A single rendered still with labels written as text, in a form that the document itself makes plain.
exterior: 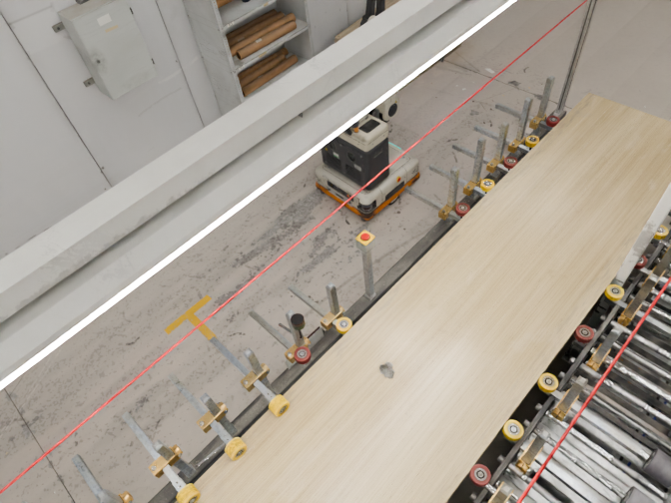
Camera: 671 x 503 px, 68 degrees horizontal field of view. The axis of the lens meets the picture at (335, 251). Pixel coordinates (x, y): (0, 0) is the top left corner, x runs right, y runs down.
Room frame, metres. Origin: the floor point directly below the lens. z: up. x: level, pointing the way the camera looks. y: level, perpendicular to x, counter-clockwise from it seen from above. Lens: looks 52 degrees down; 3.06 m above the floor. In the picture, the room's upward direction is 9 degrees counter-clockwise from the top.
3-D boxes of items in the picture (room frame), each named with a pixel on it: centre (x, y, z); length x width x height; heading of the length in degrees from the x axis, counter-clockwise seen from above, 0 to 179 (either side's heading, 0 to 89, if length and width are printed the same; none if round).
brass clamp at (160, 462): (0.71, 0.85, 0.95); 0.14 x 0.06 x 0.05; 129
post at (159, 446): (0.72, 0.83, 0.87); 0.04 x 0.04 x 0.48; 39
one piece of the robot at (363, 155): (3.01, -0.30, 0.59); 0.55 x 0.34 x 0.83; 37
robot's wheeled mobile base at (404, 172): (3.07, -0.37, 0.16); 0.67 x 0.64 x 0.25; 127
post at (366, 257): (1.51, -0.15, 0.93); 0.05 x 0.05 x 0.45; 39
